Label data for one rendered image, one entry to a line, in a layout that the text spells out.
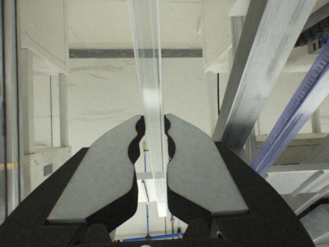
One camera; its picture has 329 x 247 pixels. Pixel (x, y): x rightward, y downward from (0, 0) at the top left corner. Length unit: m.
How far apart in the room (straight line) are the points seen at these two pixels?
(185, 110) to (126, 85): 0.74
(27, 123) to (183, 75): 1.68
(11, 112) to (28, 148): 0.19
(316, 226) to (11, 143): 0.80
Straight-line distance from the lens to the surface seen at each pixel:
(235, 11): 0.22
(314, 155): 0.47
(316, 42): 0.91
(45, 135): 2.25
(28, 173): 0.77
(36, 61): 0.95
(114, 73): 2.09
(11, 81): 0.65
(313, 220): 0.58
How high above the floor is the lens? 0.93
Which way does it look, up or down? 2 degrees down
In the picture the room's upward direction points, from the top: 177 degrees clockwise
